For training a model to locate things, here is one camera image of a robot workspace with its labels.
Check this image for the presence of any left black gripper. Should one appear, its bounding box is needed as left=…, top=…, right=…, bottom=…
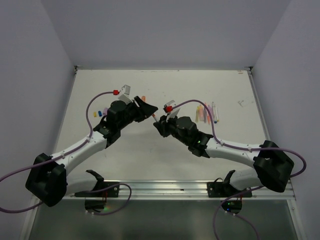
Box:
left=117, top=95, right=158, bottom=130

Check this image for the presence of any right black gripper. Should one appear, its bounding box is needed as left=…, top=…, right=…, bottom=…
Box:
left=153, top=111, right=191, bottom=146

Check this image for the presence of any orange capped white marker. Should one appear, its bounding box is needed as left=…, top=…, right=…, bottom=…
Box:
left=152, top=114, right=159, bottom=122

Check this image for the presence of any yellow capped pink highlighter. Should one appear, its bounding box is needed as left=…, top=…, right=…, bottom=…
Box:
left=198, top=105, right=204, bottom=122

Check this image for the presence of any red slim pen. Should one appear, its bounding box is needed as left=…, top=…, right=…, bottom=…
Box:
left=203, top=103, right=211, bottom=124

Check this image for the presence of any blue white marker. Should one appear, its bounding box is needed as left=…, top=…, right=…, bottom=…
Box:
left=212, top=102, right=218, bottom=124

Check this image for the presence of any yellow white marker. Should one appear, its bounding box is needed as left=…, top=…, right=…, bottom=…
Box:
left=214, top=105, right=220, bottom=122

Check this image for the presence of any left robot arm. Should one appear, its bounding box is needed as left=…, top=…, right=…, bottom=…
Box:
left=25, top=96, right=158, bottom=207

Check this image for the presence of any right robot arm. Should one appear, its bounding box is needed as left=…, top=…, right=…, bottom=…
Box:
left=153, top=115, right=294, bottom=197

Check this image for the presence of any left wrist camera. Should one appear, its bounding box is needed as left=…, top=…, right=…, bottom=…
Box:
left=117, top=85, right=132, bottom=105

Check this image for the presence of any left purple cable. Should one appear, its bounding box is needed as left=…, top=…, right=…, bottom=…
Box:
left=0, top=89, right=120, bottom=215

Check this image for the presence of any purple cable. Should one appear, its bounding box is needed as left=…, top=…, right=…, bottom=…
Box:
left=0, top=89, right=120, bottom=215
left=162, top=99, right=308, bottom=240

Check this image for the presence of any aluminium rail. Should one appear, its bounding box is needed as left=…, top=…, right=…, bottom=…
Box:
left=67, top=177, right=297, bottom=201

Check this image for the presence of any right base bracket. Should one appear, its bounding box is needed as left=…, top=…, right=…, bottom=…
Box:
left=206, top=177, right=252, bottom=198

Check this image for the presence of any base bracket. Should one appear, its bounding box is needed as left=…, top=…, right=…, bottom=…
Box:
left=206, top=177, right=252, bottom=198
left=98, top=181, right=119, bottom=199

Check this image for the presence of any left base bracket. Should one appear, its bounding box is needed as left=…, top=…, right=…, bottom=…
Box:
left=98, top=181, right=119, bottom=199

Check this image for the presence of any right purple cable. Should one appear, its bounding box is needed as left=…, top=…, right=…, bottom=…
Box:
left=162, top=99, right=308, bottom=240

